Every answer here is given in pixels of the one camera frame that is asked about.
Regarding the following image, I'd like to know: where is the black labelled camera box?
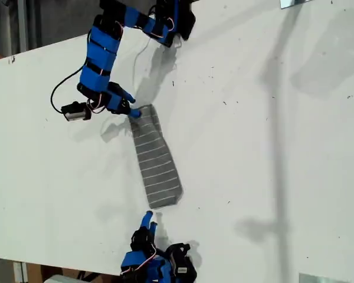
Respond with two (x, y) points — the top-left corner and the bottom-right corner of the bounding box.
(171, 255), (198, 279)

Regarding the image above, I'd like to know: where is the black camera cable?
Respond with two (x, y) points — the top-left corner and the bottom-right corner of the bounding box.
(50, 66), (84, 113)

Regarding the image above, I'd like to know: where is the grey metal post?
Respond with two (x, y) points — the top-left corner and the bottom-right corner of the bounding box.
(17, 0), (28, 54)

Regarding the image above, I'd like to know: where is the thin white cable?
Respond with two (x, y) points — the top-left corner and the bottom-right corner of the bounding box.
(132, 37), (153, 89)

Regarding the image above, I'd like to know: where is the white post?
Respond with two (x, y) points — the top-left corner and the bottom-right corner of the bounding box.
(13, 261), (29, 283)

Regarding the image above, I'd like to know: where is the grey striped square towel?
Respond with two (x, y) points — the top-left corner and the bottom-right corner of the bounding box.
(126, 103), (184, 209)

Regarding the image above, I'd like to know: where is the white container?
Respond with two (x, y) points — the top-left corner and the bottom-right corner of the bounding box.
(42, 274), (81, 283)

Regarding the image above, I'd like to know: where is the black silver camera box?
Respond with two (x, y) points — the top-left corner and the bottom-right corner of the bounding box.
(61, 101), (89, 122)

